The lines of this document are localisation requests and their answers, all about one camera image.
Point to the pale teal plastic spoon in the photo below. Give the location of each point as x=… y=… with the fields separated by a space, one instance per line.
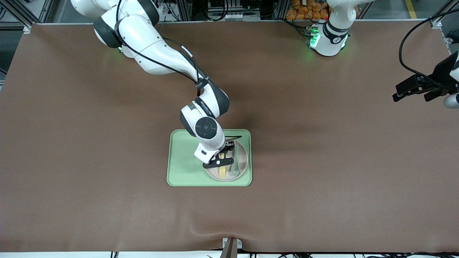
x=235 y=170

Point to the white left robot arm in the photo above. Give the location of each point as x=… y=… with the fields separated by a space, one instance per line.
x=333 y=41

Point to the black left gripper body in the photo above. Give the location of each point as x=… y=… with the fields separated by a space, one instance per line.
x=440 y=73

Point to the round white speckled plate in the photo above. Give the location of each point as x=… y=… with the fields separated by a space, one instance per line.
x=242 y=161

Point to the small yellow plastic fork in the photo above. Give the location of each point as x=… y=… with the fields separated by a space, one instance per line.
x=222 y=172

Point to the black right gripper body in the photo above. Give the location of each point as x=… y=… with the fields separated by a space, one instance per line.
x=230 y=147

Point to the orange packet heap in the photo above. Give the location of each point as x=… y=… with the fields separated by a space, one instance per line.
x=304 y=10

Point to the light green rectangular tray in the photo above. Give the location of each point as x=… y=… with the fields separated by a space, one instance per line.
x=183 y=168

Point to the white power strip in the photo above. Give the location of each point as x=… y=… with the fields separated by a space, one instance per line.
x=164 y=9

